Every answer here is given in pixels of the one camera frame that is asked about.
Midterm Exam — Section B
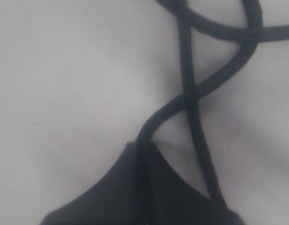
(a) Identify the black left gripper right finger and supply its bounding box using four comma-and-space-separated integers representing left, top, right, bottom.
148, 143, 243, 225

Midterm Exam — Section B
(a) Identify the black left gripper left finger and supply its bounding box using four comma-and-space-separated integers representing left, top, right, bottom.
42, 142, 148, 225

